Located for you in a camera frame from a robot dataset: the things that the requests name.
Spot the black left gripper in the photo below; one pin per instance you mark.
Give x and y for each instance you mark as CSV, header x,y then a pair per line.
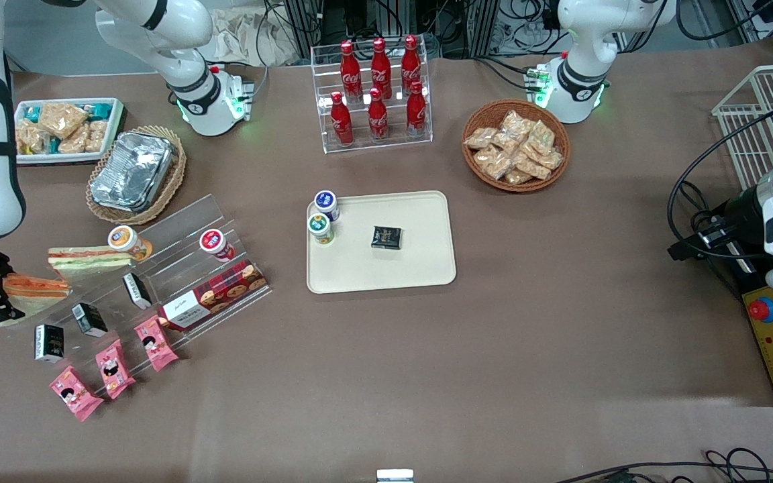
x,y
736,216

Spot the triangle sandwich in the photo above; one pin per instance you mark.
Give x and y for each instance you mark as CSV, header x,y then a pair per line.
x,y
41,288
84,260

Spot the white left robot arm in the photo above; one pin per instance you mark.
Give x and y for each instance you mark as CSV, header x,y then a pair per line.
x,y
581,40

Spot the white rectangular snack tray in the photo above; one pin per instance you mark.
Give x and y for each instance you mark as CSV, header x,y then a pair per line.
x,y
115,131

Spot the beige plastic tray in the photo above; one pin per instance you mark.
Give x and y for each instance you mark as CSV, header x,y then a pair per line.
x,y
386,268

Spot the black tissue pack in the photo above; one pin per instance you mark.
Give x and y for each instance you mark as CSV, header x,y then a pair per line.
x,y
137,290
386,237
90,320
49,343

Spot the pink snack packet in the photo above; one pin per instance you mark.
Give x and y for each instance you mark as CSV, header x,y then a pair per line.
x,y
115,369
75,394
156,343

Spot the orange lid gum bottle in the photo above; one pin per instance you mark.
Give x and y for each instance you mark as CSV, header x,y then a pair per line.
x,y
128,243

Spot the beige cracker packet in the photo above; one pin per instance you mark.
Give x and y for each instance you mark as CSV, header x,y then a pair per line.
x,y
62,119
514,123
518,177
533,166
32,137
74,141
541,137
494,163
480,138
551,159
96,136

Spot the silver foil container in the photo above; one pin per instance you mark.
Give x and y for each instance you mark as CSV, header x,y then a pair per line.
x,y
133,171

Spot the clear acrylic step shelf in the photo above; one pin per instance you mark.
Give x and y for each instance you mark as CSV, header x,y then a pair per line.
x,y
178,235

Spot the oval tan wicker basket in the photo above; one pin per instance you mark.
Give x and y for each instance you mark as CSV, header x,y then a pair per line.
x,y
172,181

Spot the red plaid cookie box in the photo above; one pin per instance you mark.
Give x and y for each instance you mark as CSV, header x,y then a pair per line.
x,y
215,295

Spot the red lid gum bottle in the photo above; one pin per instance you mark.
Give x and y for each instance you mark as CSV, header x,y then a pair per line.
x,y
215,243

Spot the round brown wicker basket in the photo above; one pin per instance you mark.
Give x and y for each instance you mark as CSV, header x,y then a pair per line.
x,y
480,114

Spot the red cola bottle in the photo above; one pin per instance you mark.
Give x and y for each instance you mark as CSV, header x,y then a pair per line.
x,y
417,111
380,67
378,115
411,64
341,121
350,70

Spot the clear acrylic bottle rack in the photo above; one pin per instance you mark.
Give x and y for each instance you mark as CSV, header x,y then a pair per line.
x,y
393,144

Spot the green lid gum bottle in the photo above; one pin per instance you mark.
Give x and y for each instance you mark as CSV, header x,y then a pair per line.
x,y
320,228

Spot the blue lid gum bottle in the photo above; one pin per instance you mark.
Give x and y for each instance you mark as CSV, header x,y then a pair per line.
x,y
327,204

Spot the beige cloth bag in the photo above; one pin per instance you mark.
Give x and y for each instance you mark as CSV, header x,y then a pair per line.
x,y
245,37

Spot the small white box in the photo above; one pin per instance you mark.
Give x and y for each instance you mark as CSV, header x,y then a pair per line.
x,y
395,476

